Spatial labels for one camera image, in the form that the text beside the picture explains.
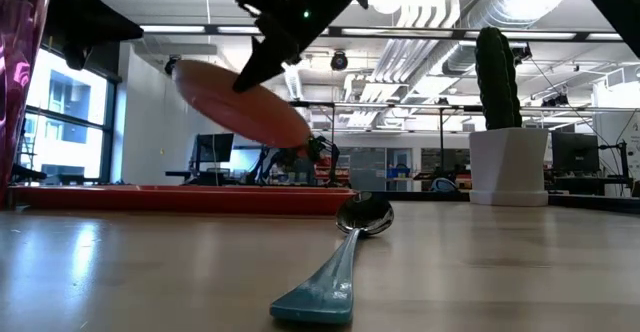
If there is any large window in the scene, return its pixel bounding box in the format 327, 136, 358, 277
18, 45, 119, 184

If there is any orange round plate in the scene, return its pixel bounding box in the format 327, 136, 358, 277
171, 59, 314, 150

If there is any white plant pot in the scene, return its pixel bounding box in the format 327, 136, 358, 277
468, 127, 550, 208

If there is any person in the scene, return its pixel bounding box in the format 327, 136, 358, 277
272, 146, 334, 186

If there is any black overhead frame rig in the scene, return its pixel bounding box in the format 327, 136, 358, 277
288, 99, 640, 181

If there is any pink faceted plastic cup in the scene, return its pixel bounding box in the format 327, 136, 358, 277
0, 0, 54, 209

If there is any long ceiling light bar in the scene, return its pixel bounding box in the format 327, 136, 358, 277
138, 23, 626, 41

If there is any black computer monitor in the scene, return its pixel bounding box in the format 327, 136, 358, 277
551, 131, 601, 175
192, 132, 236, 174

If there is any green cactus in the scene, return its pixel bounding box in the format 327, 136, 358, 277
474, 26, 524, 132

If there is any red plastic tray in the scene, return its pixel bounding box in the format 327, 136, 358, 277
8, 183, 359, 217

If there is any metal spoon with teal handle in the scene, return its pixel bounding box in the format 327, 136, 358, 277
269, 191, 396, 326

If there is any blue white round object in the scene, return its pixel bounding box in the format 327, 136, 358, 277
430, 177, 459, 194

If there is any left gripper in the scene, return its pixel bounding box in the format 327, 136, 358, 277
44, 0, 145, 72

